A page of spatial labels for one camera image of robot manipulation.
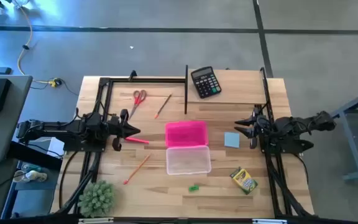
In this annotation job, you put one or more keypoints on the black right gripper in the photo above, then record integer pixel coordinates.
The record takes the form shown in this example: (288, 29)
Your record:
(259, 130)

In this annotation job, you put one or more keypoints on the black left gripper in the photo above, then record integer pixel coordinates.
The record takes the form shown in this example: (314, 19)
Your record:
(120, 129)

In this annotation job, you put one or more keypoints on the pink highlighter pen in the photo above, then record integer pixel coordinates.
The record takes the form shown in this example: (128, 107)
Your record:
(138, 140)

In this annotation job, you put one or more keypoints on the orange pencil pink eraser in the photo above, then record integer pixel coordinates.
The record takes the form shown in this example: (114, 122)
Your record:
(137, 169)

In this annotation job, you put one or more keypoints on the brown pencil orange eraser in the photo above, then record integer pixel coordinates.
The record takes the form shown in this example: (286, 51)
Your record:
(163, 106)

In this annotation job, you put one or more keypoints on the yellow green crayon box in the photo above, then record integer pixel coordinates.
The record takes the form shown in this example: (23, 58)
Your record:
(243, 180)

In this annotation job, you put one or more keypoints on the clear pencil box pink lid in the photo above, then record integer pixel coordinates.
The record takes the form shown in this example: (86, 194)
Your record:
(186, 146)

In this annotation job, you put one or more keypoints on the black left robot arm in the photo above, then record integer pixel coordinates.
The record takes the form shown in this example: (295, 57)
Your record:
(61, 129)

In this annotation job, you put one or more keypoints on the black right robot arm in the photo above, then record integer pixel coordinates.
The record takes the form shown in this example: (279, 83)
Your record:
(291, 126)

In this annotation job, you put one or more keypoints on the blue sticky note pad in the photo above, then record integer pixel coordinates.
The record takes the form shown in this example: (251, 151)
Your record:
(232, 139)

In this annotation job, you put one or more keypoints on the black clamp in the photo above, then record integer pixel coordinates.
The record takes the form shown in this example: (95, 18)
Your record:
(132, 75)

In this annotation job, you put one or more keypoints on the black desk calculator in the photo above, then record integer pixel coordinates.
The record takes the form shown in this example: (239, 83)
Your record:
(206, 82)

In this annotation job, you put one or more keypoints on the green plant in white pot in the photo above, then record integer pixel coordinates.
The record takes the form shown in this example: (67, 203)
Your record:
(96, 199)

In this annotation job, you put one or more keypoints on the green pencil sharpener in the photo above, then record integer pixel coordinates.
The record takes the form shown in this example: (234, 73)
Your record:
(193, 188)

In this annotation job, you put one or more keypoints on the white box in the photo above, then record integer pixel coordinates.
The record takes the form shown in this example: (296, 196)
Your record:
(50, 146)

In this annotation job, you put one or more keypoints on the yellow black plug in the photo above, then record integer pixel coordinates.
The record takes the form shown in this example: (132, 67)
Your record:
(55, 82)

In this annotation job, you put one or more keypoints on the blue grey metal table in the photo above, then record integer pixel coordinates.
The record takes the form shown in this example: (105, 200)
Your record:
(356, 124)

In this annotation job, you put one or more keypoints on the grey desk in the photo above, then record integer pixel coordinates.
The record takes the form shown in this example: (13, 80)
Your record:
(5, 130)

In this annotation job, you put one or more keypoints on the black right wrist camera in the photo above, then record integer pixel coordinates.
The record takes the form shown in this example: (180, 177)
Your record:
(260, 120)

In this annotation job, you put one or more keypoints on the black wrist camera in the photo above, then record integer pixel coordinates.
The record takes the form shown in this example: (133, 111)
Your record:
(260, 120)
(114, 118)

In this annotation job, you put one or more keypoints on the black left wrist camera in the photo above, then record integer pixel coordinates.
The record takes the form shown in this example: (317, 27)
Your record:
(114, 118)

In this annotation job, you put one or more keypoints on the black aluminium frame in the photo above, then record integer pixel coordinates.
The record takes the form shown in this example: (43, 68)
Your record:
(278, 174)
(107, 93)

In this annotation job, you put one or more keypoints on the black table edge rail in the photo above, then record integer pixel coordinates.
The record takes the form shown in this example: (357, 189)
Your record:
(179, 221)

